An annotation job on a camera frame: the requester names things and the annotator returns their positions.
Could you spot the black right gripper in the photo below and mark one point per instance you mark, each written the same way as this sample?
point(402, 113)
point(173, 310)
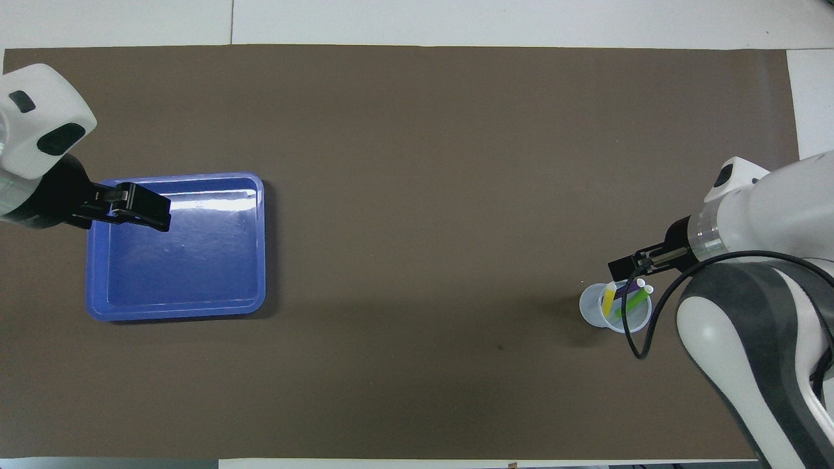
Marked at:
point(681, 244)

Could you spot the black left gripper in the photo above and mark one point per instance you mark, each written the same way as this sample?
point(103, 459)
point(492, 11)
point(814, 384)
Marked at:
point(52, 195)

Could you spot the purple marker pen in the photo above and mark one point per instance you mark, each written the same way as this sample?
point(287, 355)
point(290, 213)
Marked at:
point(631, 286)

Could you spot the green marker pen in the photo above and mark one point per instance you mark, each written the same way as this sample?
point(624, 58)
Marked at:
point(635, 303)

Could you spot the yellow marker pen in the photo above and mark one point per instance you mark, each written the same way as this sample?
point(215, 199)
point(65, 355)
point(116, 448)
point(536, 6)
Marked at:
point(608, 298)

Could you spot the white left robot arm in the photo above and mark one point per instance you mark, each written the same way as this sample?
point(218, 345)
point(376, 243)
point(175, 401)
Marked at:
point(39, 124)

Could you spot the translucent plastic cup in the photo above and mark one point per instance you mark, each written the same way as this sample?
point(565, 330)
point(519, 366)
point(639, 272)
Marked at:
point(589, 306)

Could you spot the blue plastic tray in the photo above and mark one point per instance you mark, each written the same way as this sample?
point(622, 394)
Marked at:
point(195, 273)

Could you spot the brown table mat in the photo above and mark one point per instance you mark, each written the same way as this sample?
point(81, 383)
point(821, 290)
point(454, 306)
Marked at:
point(417, 195)

